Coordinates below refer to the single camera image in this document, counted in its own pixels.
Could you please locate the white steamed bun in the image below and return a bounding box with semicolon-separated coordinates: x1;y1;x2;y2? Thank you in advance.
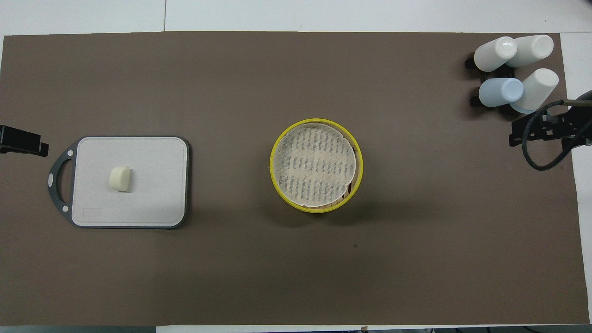
109;165;133;192

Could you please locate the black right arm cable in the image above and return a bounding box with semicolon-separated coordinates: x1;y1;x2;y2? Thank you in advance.
522;99;584;171

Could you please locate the white cloth steamer liner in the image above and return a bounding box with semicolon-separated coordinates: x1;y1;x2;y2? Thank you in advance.
271;123;357;207

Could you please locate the light blue plastic cup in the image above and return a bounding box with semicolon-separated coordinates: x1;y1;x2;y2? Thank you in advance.
478;78;524;108

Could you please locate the white plastic cup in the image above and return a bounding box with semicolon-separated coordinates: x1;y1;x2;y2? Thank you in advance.
474;37;518;73
506;35;555;68
510;68;560;114

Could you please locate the yellow rimmed steamer lid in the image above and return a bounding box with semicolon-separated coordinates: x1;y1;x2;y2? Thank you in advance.
270;118;364;214

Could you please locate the white grey-rimmed cutting board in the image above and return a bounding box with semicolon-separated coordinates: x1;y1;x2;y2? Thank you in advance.
48;136;191;229

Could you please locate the black cup rack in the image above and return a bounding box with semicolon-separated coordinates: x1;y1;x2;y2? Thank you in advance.
465;55;521;108

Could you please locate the brown table mat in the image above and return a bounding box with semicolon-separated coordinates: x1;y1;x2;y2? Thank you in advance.
0;31;590;326

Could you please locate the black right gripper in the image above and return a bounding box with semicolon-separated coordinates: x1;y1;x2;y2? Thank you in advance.
509;104;592;148

